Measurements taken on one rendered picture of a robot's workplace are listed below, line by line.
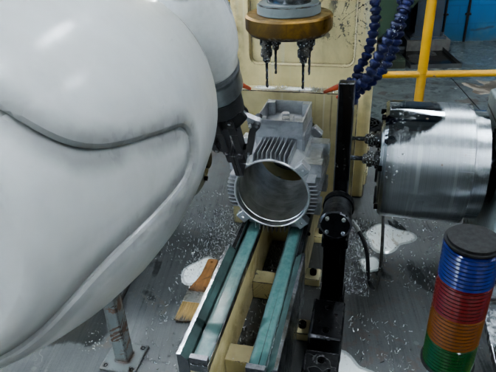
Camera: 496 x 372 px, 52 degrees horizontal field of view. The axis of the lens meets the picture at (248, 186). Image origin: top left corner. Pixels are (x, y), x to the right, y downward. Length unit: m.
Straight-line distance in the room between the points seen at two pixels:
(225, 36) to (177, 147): 0.55
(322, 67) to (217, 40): 0.65
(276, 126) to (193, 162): 0.89
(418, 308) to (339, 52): 0.62
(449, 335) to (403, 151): 0.46
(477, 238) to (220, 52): 0.39
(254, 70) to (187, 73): 1.17
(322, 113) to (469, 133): 0.34
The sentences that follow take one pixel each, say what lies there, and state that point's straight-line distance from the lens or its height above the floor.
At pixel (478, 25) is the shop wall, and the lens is 6.61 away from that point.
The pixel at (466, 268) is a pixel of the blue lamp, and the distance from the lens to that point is 0.58.
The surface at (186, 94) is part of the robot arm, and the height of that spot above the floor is 1.49.
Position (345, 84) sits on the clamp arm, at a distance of 0.94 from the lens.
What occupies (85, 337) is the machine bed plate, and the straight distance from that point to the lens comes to 1.09.
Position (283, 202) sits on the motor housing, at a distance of 1.15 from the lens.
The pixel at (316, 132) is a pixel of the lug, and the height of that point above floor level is 1.08.
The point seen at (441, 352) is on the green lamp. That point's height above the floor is 1.07.
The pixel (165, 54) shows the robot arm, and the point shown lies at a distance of 0.16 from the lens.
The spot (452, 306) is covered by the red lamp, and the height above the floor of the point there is 1.14.
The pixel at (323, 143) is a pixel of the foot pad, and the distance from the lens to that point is 1.11.
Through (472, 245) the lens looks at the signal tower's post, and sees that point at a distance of 0.58.
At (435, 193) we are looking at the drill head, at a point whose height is 1.03.
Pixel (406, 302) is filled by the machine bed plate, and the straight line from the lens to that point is 1.13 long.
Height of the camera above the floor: 1.54
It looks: 30 degrees down
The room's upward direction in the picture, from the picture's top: 2 degrees counter-clockwise
